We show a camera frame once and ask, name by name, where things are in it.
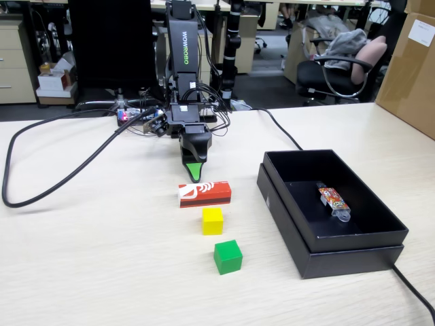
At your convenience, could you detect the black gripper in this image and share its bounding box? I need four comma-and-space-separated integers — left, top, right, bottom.
169, 103, 213, 185

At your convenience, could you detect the red and white rectangular box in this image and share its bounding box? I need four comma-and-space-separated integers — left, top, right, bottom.
178, 181, 232, 209

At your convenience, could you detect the yellow wooden cube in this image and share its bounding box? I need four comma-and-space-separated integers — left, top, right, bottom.
202, 207, 224, 236

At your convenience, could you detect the green wooden cube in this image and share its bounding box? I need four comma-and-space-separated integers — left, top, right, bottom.
213, 239, 243, 276

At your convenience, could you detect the flat white box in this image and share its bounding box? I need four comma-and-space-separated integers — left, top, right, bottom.
35, 83, 78, 99

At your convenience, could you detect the black cardboard box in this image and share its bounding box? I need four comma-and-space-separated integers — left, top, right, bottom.
256, 149, 410, 280

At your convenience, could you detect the cardboard box with white label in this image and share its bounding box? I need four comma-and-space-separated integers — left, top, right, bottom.
375, 12, 435, 141

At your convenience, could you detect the plain brown cardboard box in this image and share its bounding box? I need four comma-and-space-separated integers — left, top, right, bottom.
404, 0, 435, 14

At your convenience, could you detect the controller board with lit LEDs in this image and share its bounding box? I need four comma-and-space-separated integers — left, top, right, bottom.
116, 107, 160, 127

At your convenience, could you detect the black pole with white rings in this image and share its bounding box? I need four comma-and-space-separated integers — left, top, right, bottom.
219, 0, 243, 101

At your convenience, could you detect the beige desk cabinet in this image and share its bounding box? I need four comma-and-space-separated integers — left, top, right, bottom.
234, 15, 261, 74

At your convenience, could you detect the wrapped candy packet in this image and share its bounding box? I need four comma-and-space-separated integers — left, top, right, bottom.
317, 182, 351, 223

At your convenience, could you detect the black computer monitor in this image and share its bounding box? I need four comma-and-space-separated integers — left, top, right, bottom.
67, 0, 160, 109

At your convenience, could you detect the black office chair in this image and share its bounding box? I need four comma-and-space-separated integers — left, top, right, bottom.
295, 33, 375, 106

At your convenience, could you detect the open white carton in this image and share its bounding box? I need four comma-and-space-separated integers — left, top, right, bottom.
50, 50, 77, 74

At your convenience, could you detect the white carton with brown side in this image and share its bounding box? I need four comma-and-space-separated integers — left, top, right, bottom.
37, 69, 73, 91

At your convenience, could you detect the grey cloth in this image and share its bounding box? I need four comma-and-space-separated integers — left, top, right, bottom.
321, 29, 368, 71

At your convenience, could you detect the pink cushion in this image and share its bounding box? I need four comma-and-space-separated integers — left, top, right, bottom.
349, 35, 388, 85

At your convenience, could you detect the beige drawer cabinet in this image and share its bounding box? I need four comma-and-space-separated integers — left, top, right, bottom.
0, 20, 37, 105

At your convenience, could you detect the gripper camera circuit board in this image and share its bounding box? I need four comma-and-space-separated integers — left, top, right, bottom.
141, 113, 168, 138

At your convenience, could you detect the thick black camera cable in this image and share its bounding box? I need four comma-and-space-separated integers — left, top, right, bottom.
1, 107, 154, 209

